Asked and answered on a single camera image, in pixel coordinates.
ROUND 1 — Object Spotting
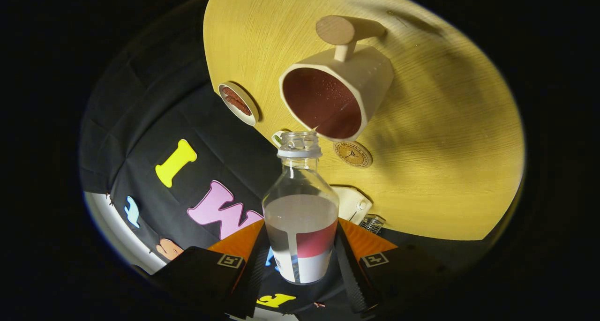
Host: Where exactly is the red sausage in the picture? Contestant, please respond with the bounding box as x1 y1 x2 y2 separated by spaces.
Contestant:
226 96 252 117
222 87 244 105

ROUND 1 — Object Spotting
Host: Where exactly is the round cork coaster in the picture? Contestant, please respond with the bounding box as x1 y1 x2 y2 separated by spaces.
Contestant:
333 140 373 169

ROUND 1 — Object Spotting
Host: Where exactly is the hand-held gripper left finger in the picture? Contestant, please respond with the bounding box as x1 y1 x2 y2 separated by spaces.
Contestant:
150 219 270 319

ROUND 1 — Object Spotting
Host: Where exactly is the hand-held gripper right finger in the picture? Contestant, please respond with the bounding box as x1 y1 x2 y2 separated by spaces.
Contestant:
335 218 450 314

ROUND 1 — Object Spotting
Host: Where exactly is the white toaster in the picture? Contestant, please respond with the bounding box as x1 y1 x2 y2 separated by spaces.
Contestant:
330 185 373 225

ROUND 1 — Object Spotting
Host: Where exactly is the white plate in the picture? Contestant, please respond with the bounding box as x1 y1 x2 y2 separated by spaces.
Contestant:
217 82 260 127

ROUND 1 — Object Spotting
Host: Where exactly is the beige cup with wooden handle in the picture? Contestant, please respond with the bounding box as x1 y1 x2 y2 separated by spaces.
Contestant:
279 15 394 142

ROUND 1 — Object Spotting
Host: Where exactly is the metal wire basket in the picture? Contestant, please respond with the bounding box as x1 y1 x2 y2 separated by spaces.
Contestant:
360 213 386 235

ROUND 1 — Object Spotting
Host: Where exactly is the clear juice bottle red label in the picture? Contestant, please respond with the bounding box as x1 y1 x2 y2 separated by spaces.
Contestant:
262 131 340 285

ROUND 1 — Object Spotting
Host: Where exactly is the wooden table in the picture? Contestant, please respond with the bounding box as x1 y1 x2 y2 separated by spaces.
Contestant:
202 0 525 242

